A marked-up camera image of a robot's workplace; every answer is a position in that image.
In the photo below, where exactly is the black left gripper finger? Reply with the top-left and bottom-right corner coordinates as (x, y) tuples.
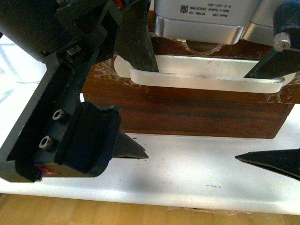
(112, 130), (149, 159)
(235, 149), (300, 181)

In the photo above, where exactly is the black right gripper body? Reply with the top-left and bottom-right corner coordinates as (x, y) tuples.
(0, 0), (124, 182)

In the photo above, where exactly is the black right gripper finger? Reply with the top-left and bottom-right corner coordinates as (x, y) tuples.
(244, 49), (300, 79)
(114, 0), (158, 72)

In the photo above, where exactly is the white drawer handle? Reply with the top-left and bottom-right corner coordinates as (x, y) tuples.
(114, 55), (295, 94)

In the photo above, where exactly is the wooden drawer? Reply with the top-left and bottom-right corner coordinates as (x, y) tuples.
(82, 40), (300, 104)

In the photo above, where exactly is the brown wooden drawer cabinet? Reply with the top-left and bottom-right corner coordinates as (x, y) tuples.
(80, 9), (300, 140)

